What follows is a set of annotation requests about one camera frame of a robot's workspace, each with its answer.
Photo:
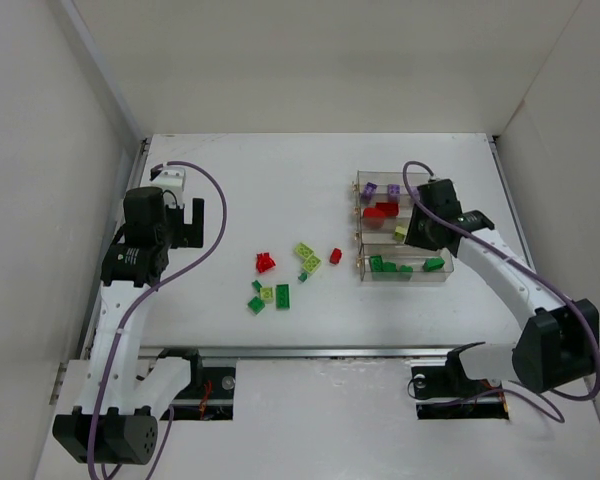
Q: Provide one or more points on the red rectangular lego brick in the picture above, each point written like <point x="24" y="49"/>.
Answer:
<point x="389" y="209"/>

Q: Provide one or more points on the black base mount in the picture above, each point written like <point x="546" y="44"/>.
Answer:
<point x="209" y="396"/>
<point x="443" y="391"/>

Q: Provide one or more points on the red rounded lego brick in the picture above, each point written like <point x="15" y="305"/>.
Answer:
<point x="372" y="218"/>

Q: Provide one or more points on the lime lego brick carried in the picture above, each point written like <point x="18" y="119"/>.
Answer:
<point x="400" y="234"/>

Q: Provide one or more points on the green lego brick bottom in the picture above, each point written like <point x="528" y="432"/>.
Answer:
<point x="256" y="305"/>

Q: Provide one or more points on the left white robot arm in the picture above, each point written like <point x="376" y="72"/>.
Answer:
<point x="115" y="418"/>

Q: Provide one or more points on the green lego brick carried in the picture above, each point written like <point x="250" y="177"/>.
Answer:
<point x="433" y="264"/>

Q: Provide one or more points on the small lime lego brick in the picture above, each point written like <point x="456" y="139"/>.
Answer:
<point x="267" y="294"/>

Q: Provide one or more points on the small purple lego brick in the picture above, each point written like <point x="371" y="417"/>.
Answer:
<point x="367" y="192"/>

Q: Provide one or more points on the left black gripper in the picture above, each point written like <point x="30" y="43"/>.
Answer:
<point x="196" y="223"/>

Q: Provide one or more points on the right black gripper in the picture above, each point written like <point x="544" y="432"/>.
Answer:
<point x="417" y="230"/>

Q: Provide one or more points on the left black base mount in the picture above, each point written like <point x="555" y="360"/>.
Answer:
<point x="209" y="396"/>

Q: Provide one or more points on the red irregular lego piece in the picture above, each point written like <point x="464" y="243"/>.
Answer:
<point x="264" y="262"/>

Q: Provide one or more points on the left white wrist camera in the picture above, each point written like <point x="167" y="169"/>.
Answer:
<point x="171" y="180"/>

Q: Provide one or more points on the long green lego brick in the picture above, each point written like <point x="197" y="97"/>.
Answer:
<point x="282" y="297"/>

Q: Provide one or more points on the clear container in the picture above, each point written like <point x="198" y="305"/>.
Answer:
<point x="382" y="237"/>
<point x="402" y="264"/>
<point x="383" y="178"/>
<point x="405" y="207"/>

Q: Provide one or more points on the lime lego brick upper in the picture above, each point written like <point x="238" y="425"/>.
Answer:
<point x="303" y="251"/>

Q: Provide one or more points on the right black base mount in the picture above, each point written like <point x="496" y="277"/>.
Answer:
<point x="443" y="391"/>

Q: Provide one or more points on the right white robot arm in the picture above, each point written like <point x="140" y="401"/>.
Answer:
<point x="559" y="336"/>

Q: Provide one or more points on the lime lego brick lower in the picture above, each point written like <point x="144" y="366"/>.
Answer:
<point x="311" y="264"/>

